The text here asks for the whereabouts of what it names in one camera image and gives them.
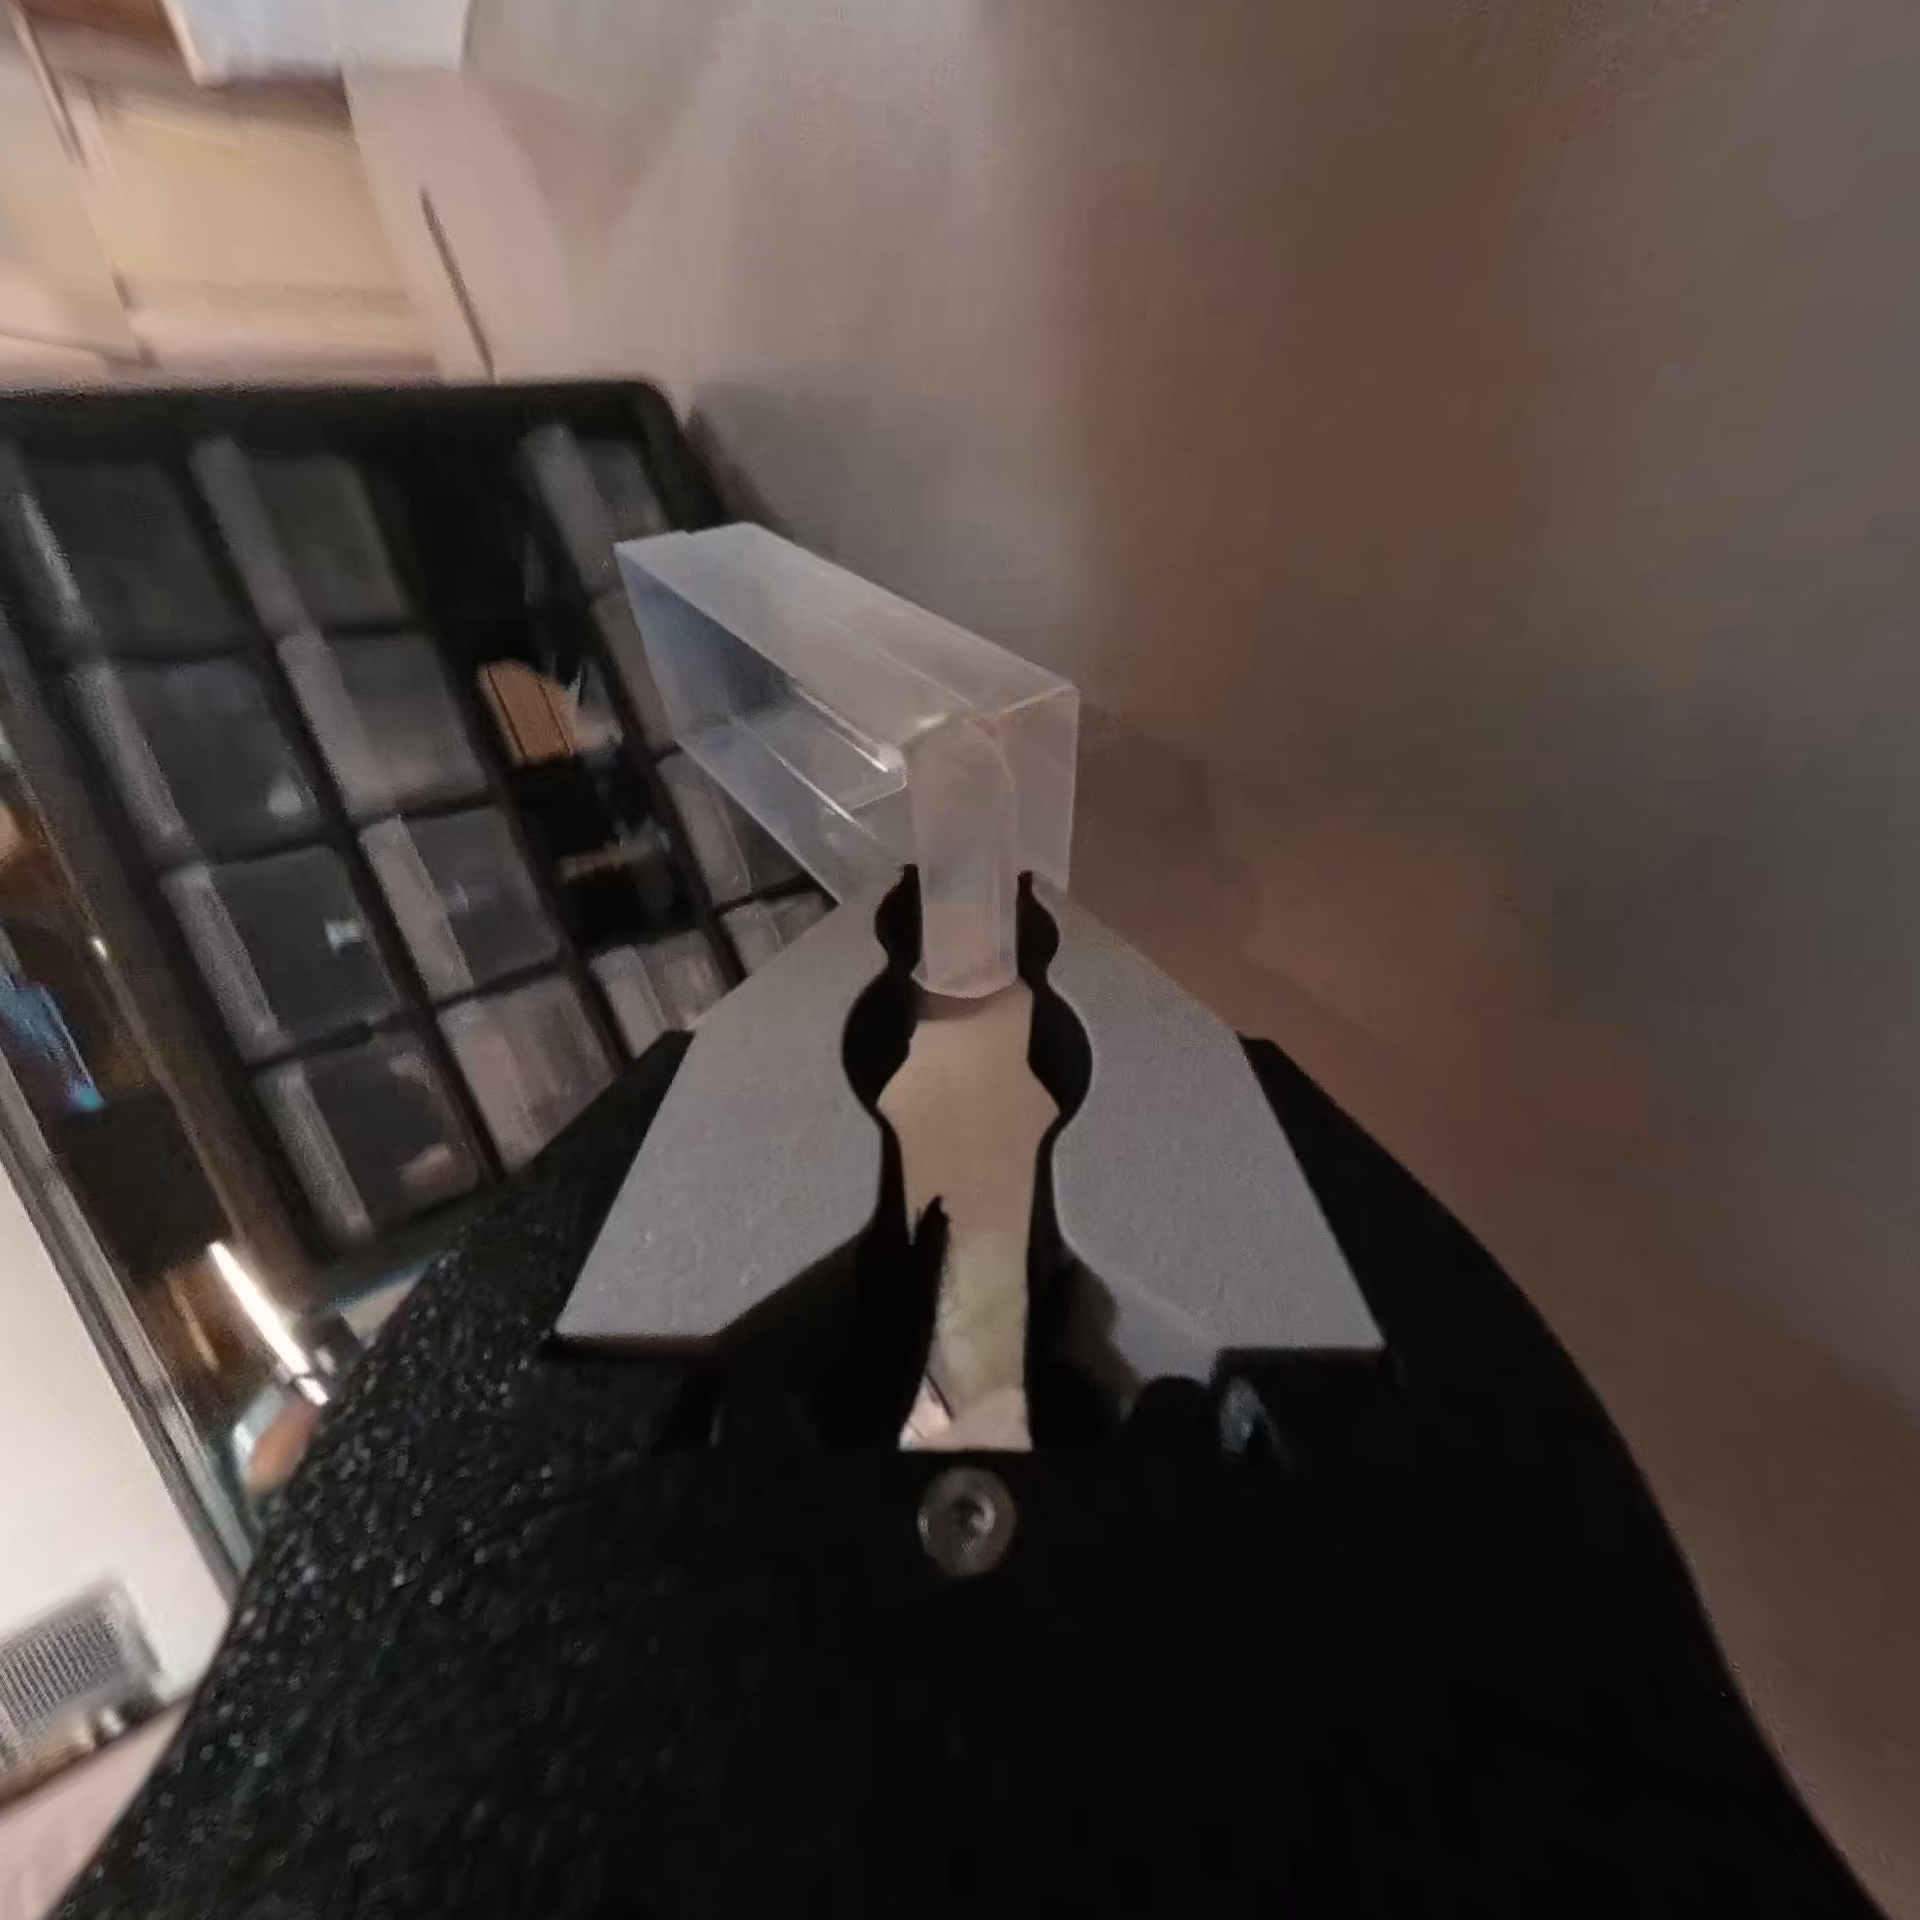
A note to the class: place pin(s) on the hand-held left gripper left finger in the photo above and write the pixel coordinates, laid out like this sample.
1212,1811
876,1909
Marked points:
720,1185

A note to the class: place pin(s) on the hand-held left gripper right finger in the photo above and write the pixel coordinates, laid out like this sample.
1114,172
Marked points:
1200,1185

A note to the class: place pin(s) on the black drawer cabinet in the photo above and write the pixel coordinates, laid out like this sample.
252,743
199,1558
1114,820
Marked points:
449,413

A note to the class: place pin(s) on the clear plastic drawer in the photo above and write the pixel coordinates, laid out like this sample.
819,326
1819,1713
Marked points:
839,676

